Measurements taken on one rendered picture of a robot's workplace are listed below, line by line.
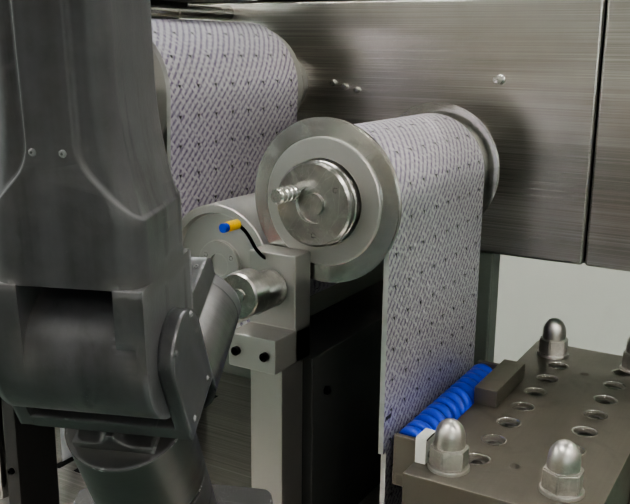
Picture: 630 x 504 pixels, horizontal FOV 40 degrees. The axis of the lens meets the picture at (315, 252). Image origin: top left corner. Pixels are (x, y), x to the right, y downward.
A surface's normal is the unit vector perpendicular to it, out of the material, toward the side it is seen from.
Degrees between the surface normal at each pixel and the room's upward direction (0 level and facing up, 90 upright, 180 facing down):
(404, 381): 90
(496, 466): 0
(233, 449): 0
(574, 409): 0
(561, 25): 90
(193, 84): 84
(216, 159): 92
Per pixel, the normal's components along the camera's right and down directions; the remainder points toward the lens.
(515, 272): -0.50, 0.20
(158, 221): 0.97, 0.07
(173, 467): 0.72, 0.43
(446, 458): 0.00, 0.23
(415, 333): 0.86, 0.13
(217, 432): 0.01, -0.97
